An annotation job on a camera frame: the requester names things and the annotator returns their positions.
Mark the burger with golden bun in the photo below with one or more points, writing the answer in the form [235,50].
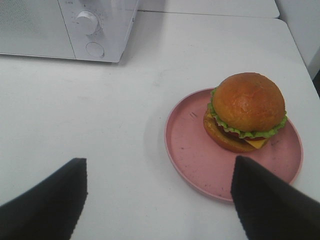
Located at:
[245,110]

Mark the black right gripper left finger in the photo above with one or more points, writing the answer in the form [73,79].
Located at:
[51,209]

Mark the white microwave oven body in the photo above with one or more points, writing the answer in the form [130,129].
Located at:
[115,17]

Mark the white microwave door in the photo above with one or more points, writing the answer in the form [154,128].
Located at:
[34,28]

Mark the round white door button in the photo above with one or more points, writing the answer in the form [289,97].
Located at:
[95,49]

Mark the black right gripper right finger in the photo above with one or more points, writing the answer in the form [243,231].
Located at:
[269,208]

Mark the pink round plate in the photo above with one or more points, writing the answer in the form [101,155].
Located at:
[208,167]

